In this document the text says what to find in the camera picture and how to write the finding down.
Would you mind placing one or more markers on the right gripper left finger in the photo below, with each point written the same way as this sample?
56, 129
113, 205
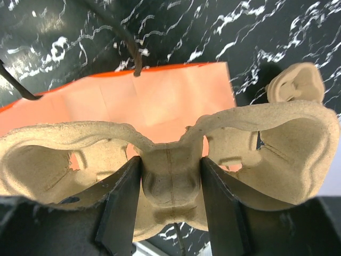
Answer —
119, 194

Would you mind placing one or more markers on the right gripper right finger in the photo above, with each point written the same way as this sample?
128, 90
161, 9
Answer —
241, 220

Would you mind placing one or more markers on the pulp cup carrier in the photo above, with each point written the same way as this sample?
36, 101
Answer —
285, 150
300, 81

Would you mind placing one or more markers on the orange paper bag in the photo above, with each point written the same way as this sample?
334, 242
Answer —
145, 63

